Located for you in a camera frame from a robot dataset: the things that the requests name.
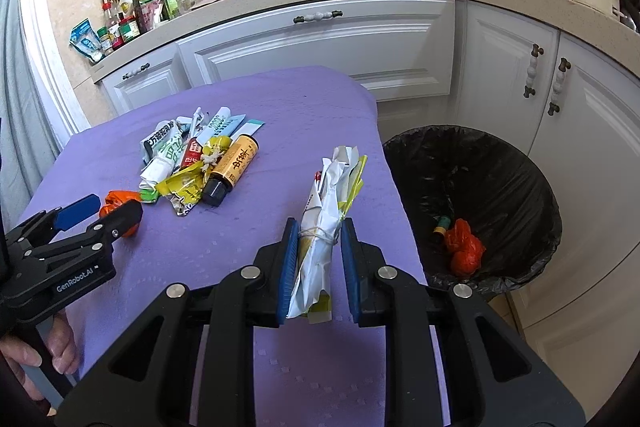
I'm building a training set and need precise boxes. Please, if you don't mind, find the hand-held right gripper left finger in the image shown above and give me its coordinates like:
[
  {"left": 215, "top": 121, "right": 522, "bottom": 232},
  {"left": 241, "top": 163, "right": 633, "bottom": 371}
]
[{"left": 52, "top": 217, "right": 301, "bottom": 427}]

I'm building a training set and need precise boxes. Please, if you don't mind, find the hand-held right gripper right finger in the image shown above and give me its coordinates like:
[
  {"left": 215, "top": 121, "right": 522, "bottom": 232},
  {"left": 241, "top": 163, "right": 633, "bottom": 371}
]
[{"left": 340, "top": 217, "right": 587, "bottom": 427}]

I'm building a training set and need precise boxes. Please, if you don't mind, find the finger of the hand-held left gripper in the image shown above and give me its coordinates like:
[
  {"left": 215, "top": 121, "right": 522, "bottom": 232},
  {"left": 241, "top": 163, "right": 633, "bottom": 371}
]
[
  {"left": 7, "top": 194, "right": 102, "bottom": 254},
  {"left": 25, "top": 199, "right": 144, "bottom": 265}
]

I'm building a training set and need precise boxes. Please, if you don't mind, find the orange plastic bag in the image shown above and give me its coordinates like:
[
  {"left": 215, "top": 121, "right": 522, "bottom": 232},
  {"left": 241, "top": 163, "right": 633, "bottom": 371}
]
[
  {"left": 444, "top": 219, "right": 487, "bottom": 276},
  {"left": 99, "top": 190, "right": 143, "bottom": 239}
]

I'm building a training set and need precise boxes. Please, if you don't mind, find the white yellow wrapper bundle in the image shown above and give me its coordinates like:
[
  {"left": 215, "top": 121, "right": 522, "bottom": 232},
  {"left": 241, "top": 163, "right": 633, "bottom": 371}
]
[{"left": 286, "top": 146, "right": 368, "bottom": 325}]

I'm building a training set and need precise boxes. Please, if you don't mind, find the pile of wrappers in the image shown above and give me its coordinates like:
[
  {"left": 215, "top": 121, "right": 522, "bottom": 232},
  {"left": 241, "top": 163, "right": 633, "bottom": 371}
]
[{"left": 137, "top": 107, "right": 266, "bottom": 218}]

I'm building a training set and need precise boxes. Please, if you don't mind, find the bin with black liner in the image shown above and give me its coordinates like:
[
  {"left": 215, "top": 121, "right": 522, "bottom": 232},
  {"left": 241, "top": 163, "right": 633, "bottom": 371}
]
[{"left": 382, "top": 124, "right": 563, "bottom": 293}]

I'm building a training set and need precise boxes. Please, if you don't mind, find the person's left hand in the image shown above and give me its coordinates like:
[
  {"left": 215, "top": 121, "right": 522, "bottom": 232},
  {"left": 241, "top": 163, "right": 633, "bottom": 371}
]
[{"left": 0, "top": 311, "right": 81, "bottom": 403}]

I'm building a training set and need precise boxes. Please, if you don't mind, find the grey curtain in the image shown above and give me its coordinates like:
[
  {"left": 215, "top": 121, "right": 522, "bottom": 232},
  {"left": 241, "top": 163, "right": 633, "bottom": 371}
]
[{"left": 0, "top": 0, "right": 61, "bottom": 218}]

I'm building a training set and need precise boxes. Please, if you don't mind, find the small white drawer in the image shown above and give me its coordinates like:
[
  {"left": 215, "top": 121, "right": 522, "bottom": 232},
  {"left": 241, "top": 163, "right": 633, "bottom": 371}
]
[{"left": 100, "top": 42, "right": 188, "bottom": 115}]

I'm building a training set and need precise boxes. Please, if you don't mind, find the purple tablecloth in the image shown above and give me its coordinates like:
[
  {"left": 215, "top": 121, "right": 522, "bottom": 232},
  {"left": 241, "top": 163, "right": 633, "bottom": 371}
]
[{"left": 17, "top": 66, "right": 446, "bottom": 427}]

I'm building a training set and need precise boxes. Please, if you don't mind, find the blue white packet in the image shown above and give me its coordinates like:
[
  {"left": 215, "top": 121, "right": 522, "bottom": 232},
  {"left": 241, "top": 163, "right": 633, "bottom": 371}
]
[{"left": 69, "top": 19, "right": 105, "bottom": 62}]

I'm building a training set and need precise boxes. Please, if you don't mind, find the spice rack with condiments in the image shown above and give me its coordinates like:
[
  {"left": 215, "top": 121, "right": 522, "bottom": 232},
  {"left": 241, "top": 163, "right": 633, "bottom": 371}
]
[{"left": 97, "top": 0, "right": 181, "bottom": 55}]

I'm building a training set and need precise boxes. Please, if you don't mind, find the wide white drawer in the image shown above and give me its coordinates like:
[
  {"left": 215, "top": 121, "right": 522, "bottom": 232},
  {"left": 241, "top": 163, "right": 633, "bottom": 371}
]
[{"left": 177, "top": 0, "right": 457, "bottom": 102}]

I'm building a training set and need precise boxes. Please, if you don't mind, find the white cabinet door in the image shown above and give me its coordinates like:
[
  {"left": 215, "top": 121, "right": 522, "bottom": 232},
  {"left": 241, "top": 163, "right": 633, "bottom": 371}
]
[
  {"left": 520, "top": 32, "right": 640, "bottom": 328},
  {"left": 455, "top": 2, "right": 561, "bottom": 142}
]

